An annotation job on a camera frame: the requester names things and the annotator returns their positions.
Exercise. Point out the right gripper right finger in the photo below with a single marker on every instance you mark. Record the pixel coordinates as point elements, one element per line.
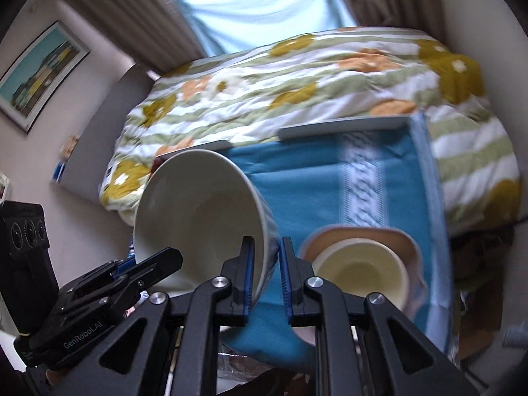
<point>364,346</point>

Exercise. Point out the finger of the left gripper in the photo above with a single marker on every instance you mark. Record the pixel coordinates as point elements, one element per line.
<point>153,269</point>

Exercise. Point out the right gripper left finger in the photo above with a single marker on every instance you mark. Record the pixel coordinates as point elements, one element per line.
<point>169,345</point>

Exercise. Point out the cream round bowl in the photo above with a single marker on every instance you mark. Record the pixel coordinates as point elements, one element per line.
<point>361,266</point>

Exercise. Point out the white round bowl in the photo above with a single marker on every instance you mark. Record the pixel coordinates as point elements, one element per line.
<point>202,204</point>

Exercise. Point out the pink square handled bowl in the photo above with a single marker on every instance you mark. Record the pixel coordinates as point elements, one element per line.
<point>400,242</point>

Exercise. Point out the grey bed headboard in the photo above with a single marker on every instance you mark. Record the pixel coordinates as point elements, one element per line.
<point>85,169</point>

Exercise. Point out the blue white box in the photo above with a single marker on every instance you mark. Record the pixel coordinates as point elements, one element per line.
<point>58,171</point>

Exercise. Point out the small plush toy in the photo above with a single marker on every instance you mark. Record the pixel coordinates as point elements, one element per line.
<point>69,145</point>

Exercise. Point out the blue patterned tablecloth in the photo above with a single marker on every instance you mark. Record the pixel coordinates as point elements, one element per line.
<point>382,179</point>

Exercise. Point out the floral green white duvet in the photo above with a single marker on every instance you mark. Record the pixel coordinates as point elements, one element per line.
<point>247,97</point>

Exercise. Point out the grey tray table edge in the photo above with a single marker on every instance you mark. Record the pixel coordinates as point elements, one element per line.
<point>343,125</point>

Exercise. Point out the framed houses picture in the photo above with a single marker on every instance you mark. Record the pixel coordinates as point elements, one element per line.
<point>37,72</point>

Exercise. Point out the left brown curtain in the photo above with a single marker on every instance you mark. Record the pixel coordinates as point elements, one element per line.
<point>153,33</point>

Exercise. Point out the light blue window cloth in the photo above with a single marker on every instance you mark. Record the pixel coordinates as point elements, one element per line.
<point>230,26</point>

